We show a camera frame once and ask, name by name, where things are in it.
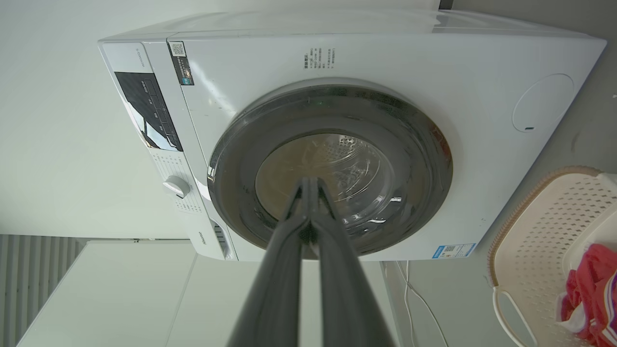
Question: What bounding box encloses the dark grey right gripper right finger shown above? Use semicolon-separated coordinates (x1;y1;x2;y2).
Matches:
311;177;396;347

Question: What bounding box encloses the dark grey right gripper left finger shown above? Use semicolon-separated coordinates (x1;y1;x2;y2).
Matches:
227;177;312;347

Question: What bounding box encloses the round dark washing machine door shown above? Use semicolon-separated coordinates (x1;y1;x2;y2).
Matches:
207;85;454;256

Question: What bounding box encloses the white front-load washing machine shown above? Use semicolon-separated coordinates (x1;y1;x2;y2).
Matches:
98;9;607;262

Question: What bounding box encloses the white control dial knob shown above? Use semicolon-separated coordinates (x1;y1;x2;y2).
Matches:
163;175;191;199

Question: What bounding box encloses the white cabinet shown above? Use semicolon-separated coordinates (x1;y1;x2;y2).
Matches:
17;240;401;347

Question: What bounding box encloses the beige perforated laundry basket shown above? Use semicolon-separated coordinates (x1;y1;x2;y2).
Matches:
487;166;617;347

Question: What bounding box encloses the grey ribbed radiator panel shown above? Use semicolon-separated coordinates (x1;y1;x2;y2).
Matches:
0;234;87;347

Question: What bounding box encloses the red pink clothing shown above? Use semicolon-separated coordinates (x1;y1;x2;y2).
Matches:
555;243;617;347

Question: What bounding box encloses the white power cable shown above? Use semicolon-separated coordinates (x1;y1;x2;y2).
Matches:
396;261;450;347

